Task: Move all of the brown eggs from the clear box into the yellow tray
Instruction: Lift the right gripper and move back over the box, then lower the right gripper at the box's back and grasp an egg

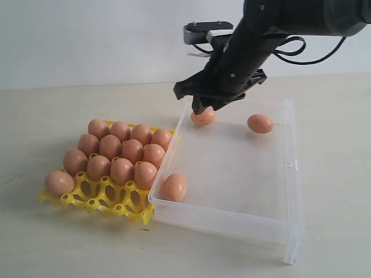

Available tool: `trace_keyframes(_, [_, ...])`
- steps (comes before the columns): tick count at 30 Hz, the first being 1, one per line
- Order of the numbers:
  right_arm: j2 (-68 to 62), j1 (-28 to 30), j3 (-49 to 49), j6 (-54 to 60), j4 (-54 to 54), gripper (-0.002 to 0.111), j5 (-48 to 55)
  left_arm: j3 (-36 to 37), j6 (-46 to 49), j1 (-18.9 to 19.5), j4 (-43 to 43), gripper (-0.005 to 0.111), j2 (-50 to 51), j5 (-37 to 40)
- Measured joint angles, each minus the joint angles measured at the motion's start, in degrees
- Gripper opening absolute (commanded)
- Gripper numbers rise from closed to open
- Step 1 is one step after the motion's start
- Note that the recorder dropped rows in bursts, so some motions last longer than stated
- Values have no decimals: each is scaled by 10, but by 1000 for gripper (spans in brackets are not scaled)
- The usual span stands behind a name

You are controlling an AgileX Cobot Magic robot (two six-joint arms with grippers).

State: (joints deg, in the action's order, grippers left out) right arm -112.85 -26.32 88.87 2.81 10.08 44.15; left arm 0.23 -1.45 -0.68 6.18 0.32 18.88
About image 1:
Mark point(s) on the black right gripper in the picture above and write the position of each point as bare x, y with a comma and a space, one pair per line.
233, 68

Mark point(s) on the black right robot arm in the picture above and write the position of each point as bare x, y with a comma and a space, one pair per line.
298, 19

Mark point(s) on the clear plastic bin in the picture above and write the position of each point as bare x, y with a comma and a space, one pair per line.
240, 183

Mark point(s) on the yellow plastic egg tray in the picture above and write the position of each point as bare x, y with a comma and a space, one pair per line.
105, 196

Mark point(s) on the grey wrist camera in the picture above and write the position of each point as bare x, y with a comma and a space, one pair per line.
195, 33

